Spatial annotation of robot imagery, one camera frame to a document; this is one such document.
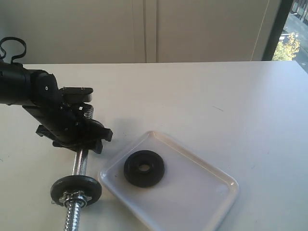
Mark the chrome spinlock collar nut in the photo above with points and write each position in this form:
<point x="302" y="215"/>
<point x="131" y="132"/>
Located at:
<point x="78" y="197"/>

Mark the dark window frame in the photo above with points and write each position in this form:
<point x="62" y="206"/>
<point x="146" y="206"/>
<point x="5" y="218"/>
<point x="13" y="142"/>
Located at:
<point x="276" y="30"/>

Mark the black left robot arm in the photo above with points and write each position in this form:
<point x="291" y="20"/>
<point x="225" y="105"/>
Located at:
<point x="20" y="86"/>

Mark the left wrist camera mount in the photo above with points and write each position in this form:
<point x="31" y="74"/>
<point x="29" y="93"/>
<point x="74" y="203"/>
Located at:
<point x="76" y="94"/>

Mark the white plastic tray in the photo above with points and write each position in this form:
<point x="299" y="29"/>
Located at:
<point x="192" y="195"/>

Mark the black weight plate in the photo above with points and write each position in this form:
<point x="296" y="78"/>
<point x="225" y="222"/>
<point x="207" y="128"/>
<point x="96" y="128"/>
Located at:
<point x="144" y="168"/>
<point x="90" y="186"/>
<point x="96" y="123"/>

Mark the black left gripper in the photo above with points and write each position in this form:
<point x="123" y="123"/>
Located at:
<point x="68" y="127"/>

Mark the chrome dumbbell bar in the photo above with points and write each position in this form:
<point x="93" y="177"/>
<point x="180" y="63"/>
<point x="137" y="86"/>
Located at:
<point x="73" y="211"/>

